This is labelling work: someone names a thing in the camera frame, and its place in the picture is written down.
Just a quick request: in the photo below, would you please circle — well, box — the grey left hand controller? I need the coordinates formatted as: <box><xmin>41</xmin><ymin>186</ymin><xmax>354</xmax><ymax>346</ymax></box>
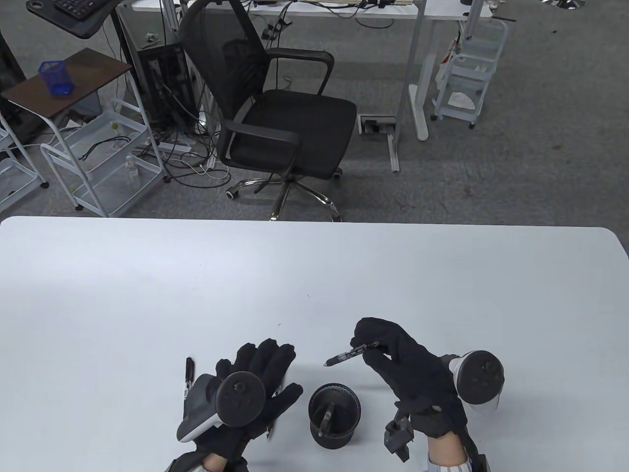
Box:
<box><xmin>177</xmin><ymin>372</ymin><xmax>267</xmax><ymax>443</ymax></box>

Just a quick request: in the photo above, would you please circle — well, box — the grey floor socket box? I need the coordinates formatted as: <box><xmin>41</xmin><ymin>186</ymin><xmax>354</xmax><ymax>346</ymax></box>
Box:
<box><xmin>358</xmin><ymin>115</ymin><xmax>397</xmax><ymax>136</ymax></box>

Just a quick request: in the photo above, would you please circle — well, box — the person's right hand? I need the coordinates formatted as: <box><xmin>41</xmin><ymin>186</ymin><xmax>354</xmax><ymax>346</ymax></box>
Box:
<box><xmin>350</xmin><ymin>317</ymin><xmax>468</xmax><ymax>438</ymax></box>

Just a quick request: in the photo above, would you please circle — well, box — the black keyboard tray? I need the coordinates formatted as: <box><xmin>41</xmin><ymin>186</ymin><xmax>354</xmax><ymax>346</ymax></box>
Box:
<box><xmin>26</xmin><ymin>0</ymin><xmax>123</xmax><ymax>39</ymax></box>

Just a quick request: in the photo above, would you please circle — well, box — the white plastic bag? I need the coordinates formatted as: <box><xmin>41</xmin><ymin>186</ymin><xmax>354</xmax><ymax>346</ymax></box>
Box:
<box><xmin>435</xmin><ymin>39</ymin><xmax>462</xmax><ymax>90</ymax></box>

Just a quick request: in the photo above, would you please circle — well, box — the blue mesh pen cup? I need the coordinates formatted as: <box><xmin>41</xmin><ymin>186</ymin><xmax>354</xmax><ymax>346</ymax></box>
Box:
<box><xmin>38</xmin><ymin>60</ymin><xmax>75</xmax><ymax>96</ymax></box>

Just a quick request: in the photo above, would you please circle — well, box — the black mesh pen holder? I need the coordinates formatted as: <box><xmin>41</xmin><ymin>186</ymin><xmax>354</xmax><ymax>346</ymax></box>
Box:
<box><xmin>309</xmin><ymin>384</ymin><xmax>362</xmax><ymax>449</ymax></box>

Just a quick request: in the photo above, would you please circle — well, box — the grey hand controller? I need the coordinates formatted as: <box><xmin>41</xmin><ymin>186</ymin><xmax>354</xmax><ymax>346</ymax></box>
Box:
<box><xmin>440</xmin><ymin>350</ymin><xmax>505</xmax><ymax>411</ymax></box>
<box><xmin>177</xmin><ymin>372</ymin><xmax>267</xmax><ymax>443</ymax></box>

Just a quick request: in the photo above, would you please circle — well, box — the tangle of floor cables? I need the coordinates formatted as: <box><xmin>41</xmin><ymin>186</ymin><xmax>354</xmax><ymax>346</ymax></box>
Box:
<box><xmin>138</xmin><ymin>113</ymin><xmax>231</xmax><ymax>187</ymax></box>

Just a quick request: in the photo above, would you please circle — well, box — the person's left hand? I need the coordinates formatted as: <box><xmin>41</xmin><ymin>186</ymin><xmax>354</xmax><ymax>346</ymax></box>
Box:
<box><xmin>194</xmin><ymin>338</ymin><xmax>304</xmax><ymax>461</ymax></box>

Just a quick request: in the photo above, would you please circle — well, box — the brown side table white frame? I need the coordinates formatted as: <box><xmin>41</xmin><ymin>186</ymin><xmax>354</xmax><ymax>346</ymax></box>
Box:
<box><xmin>0</xmin><ymin>48</ymin><xmax>165</xmax><ymax>187</ymax></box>

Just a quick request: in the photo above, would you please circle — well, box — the black keyboard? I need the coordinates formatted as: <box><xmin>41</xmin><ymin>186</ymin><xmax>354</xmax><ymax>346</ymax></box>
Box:
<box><xmin>53</xmin><ymin>0</ymin><xmax>114</xmax><ymax>20</ymax></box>

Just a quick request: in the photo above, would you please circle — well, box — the black cable on cart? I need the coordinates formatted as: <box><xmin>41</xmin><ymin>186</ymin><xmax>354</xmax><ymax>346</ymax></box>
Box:
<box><xmin>79</xmin><ymin>135</ymin><xmax>131</xmax><ymax>160</ymax></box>

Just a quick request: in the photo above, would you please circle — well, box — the grey right hand controller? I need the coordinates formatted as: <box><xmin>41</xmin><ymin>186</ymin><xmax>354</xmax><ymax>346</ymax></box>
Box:
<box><xmin>440</xmin><ymin>350</ymin><xmax>505</xmax><ymax>411</ymax></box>

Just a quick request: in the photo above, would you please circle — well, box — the white wire rolling cart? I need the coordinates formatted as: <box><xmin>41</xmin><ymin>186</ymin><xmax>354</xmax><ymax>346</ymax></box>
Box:
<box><xmin>0</xmin><ymin>113</ymin><xmax>50</xmax><ymax>212</ymax></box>
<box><xmin>40</xmin><ymin>98</ymin><xmax>165</xmax><ymax>218</ymax></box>

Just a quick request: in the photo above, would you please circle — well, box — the person's right forearm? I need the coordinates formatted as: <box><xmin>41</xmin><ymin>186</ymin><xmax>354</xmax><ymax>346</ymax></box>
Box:
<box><xmin>427</xmin><ymin>433</ymin><xmax>473</xmax><ymax>472</ymax></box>

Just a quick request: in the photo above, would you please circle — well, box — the black mesh office chair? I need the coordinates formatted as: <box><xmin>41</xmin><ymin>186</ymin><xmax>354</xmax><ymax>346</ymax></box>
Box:
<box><xmin>178</xmin><ymin>0</ymin><xmax>358</xmax><ymax>222</ymax></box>

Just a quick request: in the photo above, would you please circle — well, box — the person's left forearm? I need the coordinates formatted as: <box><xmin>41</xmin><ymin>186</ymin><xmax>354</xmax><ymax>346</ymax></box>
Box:
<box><xmin>197</xmin><ymin>453</ymin><xmax>231</xmax><ymax>472</ymax></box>

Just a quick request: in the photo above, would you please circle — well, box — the white plastic rolling cart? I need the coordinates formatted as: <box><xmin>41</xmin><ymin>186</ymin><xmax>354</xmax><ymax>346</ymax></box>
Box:
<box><xmin>431</xmin><ymin>19</ymin><xmax>509</xmax><ymax>129</ymax></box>

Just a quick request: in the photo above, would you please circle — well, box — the black computer tower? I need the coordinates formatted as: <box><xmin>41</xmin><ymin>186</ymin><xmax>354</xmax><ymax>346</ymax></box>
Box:
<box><xmin>134</xmin><ymin>43</ymin><xmax>195</xmax><ymax>131</ymax></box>

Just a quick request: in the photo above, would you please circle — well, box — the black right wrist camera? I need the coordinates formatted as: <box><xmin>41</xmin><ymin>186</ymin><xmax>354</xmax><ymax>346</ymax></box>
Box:
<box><xmin>383</xmin><ymin>415</ymin><xmax>414</xmax><ymax>463</ymax></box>

